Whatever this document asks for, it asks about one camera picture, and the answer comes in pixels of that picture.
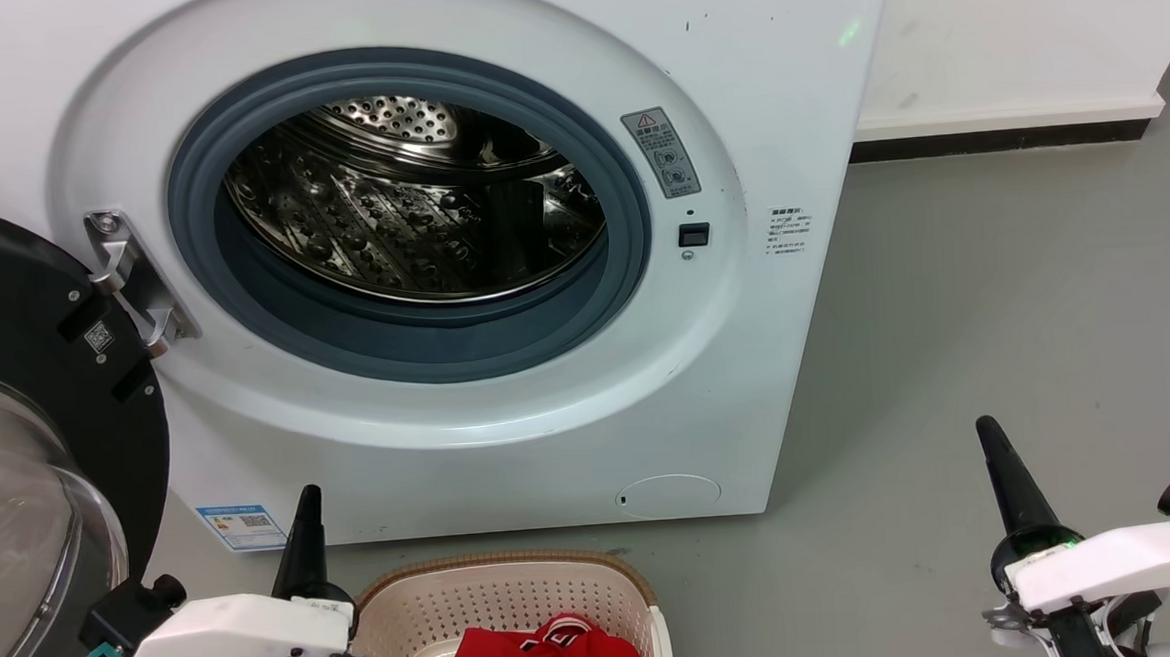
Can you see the metal door hinge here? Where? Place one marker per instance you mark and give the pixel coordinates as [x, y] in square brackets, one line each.
[121, 273]

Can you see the stainless steel washing machine drum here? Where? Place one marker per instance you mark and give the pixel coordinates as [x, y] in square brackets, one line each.
[388, 209]

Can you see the round filter cover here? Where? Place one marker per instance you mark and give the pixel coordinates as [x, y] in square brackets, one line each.
[669, 495]

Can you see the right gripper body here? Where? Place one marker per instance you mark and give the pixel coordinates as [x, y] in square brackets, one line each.
[1082, 633]

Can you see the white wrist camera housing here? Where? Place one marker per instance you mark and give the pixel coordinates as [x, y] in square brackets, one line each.
[240, 627]
[1118, 561]

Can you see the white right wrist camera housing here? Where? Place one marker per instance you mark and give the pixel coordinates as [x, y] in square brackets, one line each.
[1118, 561]

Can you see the white text sticker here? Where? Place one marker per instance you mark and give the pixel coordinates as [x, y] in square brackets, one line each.
[788, 232]

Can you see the black door latch socket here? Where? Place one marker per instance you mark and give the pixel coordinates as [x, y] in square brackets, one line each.
[694, 235]

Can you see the black washer door with glass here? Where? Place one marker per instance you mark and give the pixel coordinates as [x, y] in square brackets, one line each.
[13, 298]

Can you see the white wall ledge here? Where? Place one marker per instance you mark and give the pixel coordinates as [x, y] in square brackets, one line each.
[1014, 114]

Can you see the grey warning label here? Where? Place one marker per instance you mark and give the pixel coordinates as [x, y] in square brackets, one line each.
[661, 152]

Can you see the white front-load washing machine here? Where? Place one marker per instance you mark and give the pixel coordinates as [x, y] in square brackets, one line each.
[767, 359]

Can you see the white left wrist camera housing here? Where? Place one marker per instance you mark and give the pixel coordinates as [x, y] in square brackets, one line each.
[240, 627]

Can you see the grey rubber door gasket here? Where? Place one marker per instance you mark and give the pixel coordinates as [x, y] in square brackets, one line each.
[416, 347]

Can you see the blue energy label sticker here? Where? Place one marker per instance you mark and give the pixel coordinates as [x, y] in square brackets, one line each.
[242, 527]

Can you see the QR code sticker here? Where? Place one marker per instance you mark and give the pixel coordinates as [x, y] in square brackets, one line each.
[99, 337]

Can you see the black baseboard strip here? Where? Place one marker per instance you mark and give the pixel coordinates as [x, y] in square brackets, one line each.
[996, 143]

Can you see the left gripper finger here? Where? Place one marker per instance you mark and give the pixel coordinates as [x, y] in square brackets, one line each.
[293, 554]
[315, 548]

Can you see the cream plastic laundry basket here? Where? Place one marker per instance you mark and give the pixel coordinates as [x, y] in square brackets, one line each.
[409, 608]

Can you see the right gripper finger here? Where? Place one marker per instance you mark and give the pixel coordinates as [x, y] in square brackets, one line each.
[1000, 492]
[1024, 491]

